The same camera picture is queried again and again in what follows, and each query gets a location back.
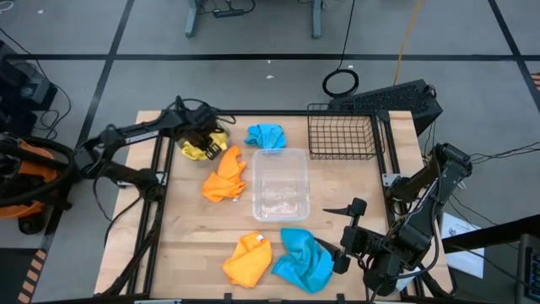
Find black aluminium table frame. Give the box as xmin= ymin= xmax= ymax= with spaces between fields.
xmin=99 ymin=95 xmax=456 ymax=299

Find black wire basket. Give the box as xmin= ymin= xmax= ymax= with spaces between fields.
xmin=306 ymin=103 xmax=379 ymax=161

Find gray desk leg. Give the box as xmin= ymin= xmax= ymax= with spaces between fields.
xmin=310 ymin=0 xmax=326 ymax=41
xmin=185 ymin=0 xmax=203 ymax=40

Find small blue microfiber towel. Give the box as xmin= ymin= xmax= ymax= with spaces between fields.
xmin=243 ymin=122 xmax=289 ymax=150

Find large blue microfiber towel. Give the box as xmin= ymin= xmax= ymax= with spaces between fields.
xmin=271 ymin=227 xmax=338 ymax=296

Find black floor cable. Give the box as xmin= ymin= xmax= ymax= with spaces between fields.
xmin=467 ymin=141 xmax=540 ymax=166

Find coiled black cable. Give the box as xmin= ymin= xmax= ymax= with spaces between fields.
xmin=321 ymin=0 xmax=361 ymax=100

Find yellow cable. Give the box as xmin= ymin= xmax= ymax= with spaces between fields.
xmin=392 ymin=0 xmax=424 ymax=86

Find gray plastic bin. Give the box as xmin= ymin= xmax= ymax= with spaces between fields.
xmin=175 ymin=116 xmax=233 ymax=164

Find black equipment box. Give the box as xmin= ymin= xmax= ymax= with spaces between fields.
xmin=0 ymin=40 xmax=58 ymax=137

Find gray equipment cabinet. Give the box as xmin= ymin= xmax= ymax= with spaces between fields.
xmin=516 ymin=233 xmax=540 ymax=304

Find clear plastic bin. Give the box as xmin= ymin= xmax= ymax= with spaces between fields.
xmin=251 ymin=147 xmax=311 ymax=224

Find white plastic wrapper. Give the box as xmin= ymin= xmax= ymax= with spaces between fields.
xmin=396 ymin=266 xmax=422 ymax=293

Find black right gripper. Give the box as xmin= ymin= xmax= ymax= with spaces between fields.
xmin=314 ymin=197 xmax=383 ymax=275

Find black computer tower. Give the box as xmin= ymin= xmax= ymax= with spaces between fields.
xmin=327 ymin=79 xmax=445 ymax=138

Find orange microfiber towel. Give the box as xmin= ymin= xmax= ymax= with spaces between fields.
xmin=201 ymin=145 xmax=248 ymax=204
xmin=221 ymin=231 xmax=274 ymax=290

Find black power strip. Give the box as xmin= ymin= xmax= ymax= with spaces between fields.
xmin=212 ymin=8 xmax=248 ymax=19

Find orange and black vacuum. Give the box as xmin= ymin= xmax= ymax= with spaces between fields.
xmin=0 ymin=133 xmax=78 ymax=236

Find white paper sheet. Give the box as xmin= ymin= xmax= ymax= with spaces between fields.
xmin=440 ymin=212 xmax=487 ymax=280

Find black beam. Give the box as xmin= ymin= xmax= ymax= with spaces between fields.
xmin=441 ymin=214 xmax=540 ymax=255

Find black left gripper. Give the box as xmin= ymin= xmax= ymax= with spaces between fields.
xmin=176 ymin=103 xmax=231 ymax=163

